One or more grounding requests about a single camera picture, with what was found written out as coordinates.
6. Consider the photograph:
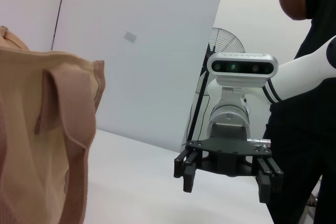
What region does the grey tape patch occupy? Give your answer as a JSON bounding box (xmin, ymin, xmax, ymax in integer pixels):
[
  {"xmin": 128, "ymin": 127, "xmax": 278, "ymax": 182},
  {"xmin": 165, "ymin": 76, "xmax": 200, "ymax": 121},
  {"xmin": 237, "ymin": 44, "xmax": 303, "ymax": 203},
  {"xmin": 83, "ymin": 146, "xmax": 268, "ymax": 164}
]
[{"xmin": 123, "ymin": 31, "xmax": 138, "ymax": 43}]

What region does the person in black clothes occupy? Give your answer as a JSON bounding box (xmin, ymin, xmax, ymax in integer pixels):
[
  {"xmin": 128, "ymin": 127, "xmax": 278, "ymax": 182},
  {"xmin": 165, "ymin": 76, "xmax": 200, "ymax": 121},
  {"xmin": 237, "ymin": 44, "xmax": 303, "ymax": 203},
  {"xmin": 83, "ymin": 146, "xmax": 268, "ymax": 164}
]
[{"xmin": 264, "ymin": 0, "xmax": 336, "ymax": 224}]

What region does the right gripper signal cable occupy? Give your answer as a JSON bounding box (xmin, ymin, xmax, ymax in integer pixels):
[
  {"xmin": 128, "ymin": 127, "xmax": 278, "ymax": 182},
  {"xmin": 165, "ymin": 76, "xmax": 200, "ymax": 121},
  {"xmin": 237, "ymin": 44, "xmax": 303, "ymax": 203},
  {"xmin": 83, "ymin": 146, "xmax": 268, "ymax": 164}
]
[{"xmin": 246, "ymin": 137, "xmax": 273, "ymax": 146}]

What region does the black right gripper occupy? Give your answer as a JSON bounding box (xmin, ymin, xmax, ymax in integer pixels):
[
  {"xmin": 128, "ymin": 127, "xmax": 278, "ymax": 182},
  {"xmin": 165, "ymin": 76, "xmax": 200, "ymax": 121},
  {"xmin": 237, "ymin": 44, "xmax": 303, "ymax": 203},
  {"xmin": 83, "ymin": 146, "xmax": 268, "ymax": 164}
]
[{"xmin": 173, "ymin": 123, "xmax": 285, "ymax": 204}]

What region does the khaki canvas food bag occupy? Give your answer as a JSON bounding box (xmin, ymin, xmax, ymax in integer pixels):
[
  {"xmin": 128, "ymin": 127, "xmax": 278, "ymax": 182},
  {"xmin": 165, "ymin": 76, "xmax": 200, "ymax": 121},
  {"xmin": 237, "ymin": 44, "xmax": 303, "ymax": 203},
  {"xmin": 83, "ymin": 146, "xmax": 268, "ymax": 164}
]
[{"xmin": 0, "ymin": 26, "xmax": 106, "ymax": 224}]

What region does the white backdrop board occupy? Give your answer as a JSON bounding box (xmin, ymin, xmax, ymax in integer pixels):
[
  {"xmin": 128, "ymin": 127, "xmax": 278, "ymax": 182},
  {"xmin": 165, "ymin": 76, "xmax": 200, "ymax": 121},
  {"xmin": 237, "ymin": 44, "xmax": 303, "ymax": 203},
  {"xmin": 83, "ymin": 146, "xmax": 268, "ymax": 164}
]
[{"xmin": 51, "ymin": 0, "xmax": 228, "ymax": 154}]

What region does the black standing wire fan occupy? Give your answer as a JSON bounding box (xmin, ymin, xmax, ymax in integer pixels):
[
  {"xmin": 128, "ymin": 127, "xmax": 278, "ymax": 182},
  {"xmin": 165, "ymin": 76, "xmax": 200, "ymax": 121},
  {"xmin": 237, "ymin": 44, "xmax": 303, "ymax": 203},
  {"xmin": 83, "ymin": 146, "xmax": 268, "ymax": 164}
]
[{"xmin": 181, "ymin": 27, "xmax": 246, "ymax": 154}]

